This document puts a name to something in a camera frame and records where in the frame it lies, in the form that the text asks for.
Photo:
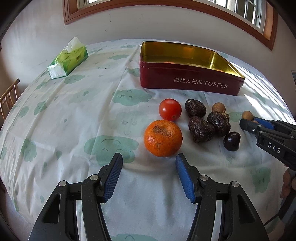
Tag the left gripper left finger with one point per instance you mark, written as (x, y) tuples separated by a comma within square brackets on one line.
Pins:
[(58, 221)]

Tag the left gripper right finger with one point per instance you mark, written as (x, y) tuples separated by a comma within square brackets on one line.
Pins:
[(239, 218)]

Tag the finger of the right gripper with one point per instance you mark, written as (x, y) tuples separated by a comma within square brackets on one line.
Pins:
[(277, 125), (254, 128)]

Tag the dark purple plum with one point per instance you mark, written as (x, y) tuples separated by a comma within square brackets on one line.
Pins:
[(231, 141)]

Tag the wrinkled dark fruit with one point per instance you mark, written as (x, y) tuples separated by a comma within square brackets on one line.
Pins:
[(201, 130), (195, 108), (220, 121)]

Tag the wrinkled dark fruit back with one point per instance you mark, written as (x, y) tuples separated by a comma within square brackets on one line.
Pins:
[(195, 108)]

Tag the red cherry tomato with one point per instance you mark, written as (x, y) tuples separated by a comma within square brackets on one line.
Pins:
[(170, 109)]

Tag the blemished mandarin orange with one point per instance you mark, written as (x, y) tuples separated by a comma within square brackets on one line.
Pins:
[(163, 138)]

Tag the person right hand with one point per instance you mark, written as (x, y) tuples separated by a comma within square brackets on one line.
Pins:
[(289, 184)]

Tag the cloud pattern tablecloth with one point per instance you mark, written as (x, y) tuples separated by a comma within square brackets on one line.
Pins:
[(68, 128)]

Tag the red toffee tin box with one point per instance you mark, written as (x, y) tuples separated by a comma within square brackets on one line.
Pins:
[(196, 68)]

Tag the wooden chair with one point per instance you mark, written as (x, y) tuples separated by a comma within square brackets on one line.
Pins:
[(9, 98)]

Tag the green tissue pack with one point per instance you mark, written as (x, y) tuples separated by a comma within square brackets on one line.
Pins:
[(68, 59)]

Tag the wooden window frame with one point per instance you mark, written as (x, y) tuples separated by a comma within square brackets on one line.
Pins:
[(267, 36)]

